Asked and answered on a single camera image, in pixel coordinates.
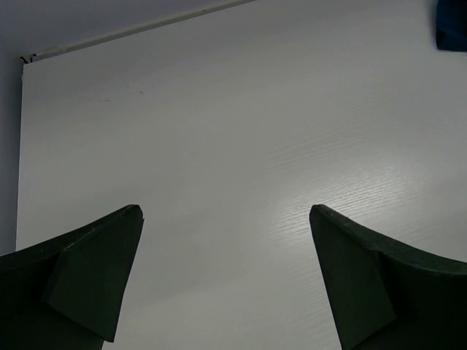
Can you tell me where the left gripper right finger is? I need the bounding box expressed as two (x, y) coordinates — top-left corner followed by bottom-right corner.
(309, 204), (466, 349)

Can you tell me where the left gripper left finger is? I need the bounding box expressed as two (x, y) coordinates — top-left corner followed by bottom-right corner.
(1, 204), (144, 349)

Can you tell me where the blue printed t-shirt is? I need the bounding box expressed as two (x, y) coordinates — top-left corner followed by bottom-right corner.
(435, 0), (466, 53)

